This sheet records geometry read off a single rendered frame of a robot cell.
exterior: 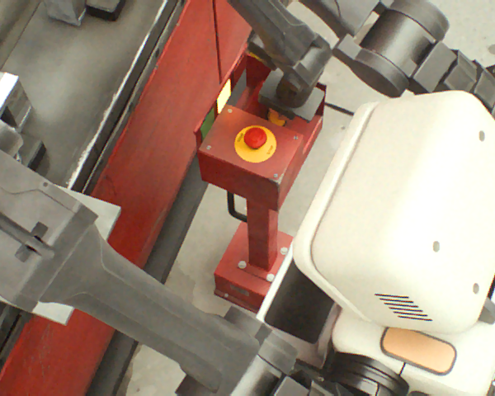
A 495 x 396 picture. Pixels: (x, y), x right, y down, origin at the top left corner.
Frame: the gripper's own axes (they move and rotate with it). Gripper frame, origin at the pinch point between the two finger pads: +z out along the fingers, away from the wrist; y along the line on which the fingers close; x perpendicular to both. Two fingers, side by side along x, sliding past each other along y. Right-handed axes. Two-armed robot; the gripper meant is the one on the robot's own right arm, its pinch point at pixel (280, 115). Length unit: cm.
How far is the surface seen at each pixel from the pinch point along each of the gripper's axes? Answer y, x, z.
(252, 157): 0.7, 12.9, -5.5
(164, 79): 22.7, 1.4, 7.6
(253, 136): 2.2, 10.4, -8.0
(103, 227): 14, 42, -25
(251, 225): -5.7, 8.3, 36.0
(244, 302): -14, 15, 70
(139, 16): 29.7, 1.0, -8.2
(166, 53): 24.2, -0.9, 2.3
